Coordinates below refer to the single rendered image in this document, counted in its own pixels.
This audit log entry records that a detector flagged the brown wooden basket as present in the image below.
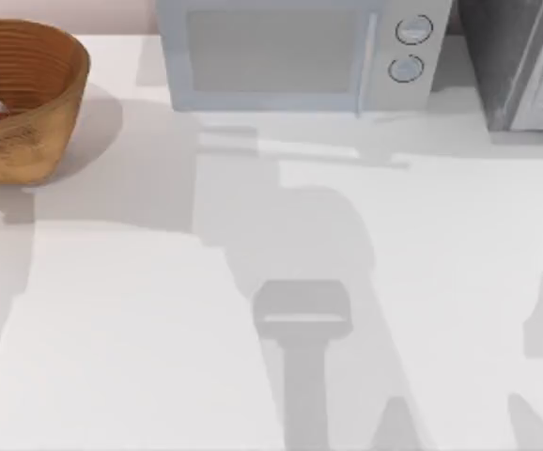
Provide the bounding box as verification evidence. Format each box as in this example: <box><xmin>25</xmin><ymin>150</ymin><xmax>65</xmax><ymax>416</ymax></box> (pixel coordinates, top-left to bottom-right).
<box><xmin>0</xmin><ymin>18</ymin><xmax>91</xmax><ymax>185</ymax></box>

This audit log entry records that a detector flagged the round microwave knob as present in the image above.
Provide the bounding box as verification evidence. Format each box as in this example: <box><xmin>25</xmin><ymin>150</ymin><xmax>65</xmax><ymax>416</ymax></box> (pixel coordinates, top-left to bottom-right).
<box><xmin>395</xmin><ymin>13</ymin><xmax>435</xmax><ymax>46</ymax></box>
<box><xmin>387</xmin><ymin>53</ymin><xmax>426</xmax><ymax>85</ymax></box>

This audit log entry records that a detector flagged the pale microwave oven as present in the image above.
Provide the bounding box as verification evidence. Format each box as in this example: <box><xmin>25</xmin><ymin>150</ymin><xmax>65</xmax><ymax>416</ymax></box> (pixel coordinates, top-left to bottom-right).
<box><xmin>154</xmin><ymin>0</ymin><xmax>455</xmax><ymax>117</ymax></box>

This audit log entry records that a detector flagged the grey cabinet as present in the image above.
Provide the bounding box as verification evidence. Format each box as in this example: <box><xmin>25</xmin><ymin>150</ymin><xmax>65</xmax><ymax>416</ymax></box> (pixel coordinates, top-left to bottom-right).
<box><xmin>458</xmin><ymin>0</ymin><xmax>543</xmax><ymax>133</ymax></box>

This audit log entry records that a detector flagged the microwave oven door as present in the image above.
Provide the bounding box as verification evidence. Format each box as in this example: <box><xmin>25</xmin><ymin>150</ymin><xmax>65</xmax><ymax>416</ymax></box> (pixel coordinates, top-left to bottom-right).
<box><xmin>154</xmin><ymin>0</ymin><xmax>380</xmax><ymax>114</ymax></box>

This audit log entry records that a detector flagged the microwave door handle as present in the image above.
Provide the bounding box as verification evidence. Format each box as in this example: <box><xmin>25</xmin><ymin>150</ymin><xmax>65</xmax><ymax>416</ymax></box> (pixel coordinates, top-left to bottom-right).
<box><xmin>355</xmin><ymin>12</ymin><xmax>379</xmax><ymax>117</ymax></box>

